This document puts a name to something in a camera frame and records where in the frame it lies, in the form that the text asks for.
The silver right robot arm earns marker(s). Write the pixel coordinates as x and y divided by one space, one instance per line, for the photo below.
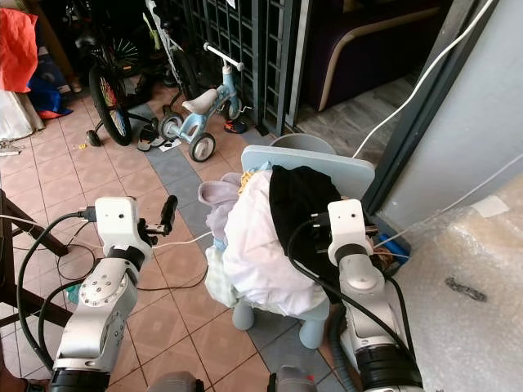
372 302

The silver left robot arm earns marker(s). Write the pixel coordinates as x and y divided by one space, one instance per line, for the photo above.
90 327

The black garment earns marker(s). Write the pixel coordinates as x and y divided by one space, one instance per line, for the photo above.
294 200

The lavender garment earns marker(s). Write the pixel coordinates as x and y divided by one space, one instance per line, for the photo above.
216 196

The white garment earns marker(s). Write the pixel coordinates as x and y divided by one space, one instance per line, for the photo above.
261 253

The light blue plastic chair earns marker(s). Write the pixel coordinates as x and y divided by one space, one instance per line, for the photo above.
327 163

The dark sandals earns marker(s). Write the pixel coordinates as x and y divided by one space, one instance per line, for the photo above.
151 144

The blue plastic item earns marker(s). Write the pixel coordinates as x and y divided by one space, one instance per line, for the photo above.
394 247

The pale checked cloth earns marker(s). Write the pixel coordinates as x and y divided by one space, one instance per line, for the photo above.
216 282

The grey round bucket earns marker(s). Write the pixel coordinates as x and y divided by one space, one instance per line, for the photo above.
298 142

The clear plastic bottle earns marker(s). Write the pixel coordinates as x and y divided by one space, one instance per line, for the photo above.
73 292

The light blue balance bike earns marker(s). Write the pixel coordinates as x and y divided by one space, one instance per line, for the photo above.
200 102

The black children's bicycle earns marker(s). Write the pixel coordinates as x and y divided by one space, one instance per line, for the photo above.
110 102

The dark wooden table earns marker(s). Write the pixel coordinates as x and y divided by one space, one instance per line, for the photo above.
12 245

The grey right robot leg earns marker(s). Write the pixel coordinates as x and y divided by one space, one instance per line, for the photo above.
292 380

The grey robot leg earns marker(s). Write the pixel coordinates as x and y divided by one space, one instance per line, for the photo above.
292 380
174 383

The grey left robot leg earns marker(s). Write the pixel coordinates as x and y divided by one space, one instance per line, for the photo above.
174 383

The blue bag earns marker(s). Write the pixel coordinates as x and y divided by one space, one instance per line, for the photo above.
49 96

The white power strip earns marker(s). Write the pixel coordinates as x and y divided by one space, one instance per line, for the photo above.
10 147

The clear bubble wrap sheet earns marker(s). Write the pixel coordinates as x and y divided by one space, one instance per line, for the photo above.
466 327

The white hanging cloth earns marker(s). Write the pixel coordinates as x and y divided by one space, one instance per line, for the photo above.
16 118

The white framed bicycle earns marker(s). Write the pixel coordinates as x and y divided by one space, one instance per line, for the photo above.
159 28

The black metal grille gate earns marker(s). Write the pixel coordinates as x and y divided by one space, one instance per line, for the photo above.
241 41

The dark purple sofa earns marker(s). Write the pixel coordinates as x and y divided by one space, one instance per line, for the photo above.
359 45

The person's bare leg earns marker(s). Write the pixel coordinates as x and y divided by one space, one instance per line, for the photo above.
8 380

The orange cloth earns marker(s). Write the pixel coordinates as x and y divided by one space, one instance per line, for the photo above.
16 49

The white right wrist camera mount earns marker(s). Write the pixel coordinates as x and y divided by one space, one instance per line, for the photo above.
349 227

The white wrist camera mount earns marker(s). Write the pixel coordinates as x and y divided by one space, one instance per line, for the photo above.
118 220
349 227

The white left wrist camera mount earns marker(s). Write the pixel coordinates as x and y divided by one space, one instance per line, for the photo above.
118 220

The dark grey door frame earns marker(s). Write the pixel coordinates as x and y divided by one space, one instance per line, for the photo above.
425 98

